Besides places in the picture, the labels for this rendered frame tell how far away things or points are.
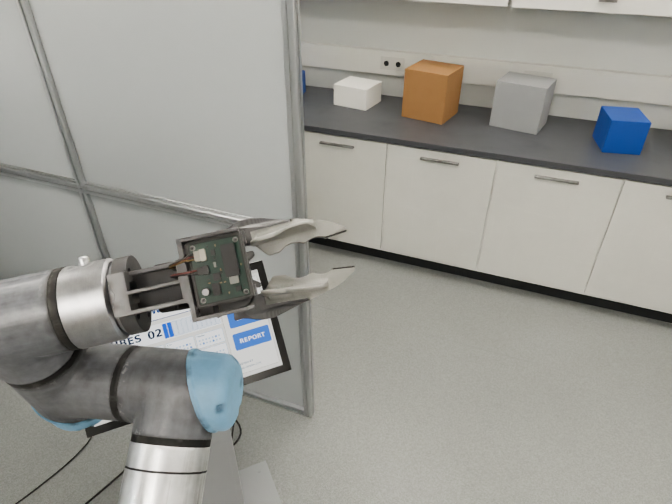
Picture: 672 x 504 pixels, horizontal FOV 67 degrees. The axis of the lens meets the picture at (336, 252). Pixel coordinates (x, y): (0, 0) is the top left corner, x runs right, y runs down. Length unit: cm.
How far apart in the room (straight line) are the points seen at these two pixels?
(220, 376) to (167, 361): 6
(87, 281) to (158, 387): 12
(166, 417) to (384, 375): 223
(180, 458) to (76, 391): 12
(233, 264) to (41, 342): 17
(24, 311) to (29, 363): 6
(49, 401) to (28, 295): 12
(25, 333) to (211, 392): 16
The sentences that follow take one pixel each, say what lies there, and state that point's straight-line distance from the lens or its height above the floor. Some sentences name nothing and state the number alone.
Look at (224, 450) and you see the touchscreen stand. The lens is 176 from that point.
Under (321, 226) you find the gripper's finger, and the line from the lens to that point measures 49.
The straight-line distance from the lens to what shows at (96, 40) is 200.
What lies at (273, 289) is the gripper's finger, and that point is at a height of 171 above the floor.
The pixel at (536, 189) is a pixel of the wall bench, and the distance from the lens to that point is 294.
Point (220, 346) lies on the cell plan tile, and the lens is 138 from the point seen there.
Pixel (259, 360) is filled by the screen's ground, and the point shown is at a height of 100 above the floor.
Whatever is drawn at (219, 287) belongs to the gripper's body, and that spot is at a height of 175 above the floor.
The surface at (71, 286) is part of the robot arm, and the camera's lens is 48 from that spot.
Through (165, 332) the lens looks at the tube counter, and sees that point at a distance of 137.
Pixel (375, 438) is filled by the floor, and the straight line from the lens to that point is 245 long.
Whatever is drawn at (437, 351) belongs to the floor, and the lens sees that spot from 284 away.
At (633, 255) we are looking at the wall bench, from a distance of 315.
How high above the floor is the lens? 201
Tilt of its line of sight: 35 degrees down
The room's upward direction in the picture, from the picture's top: straight up
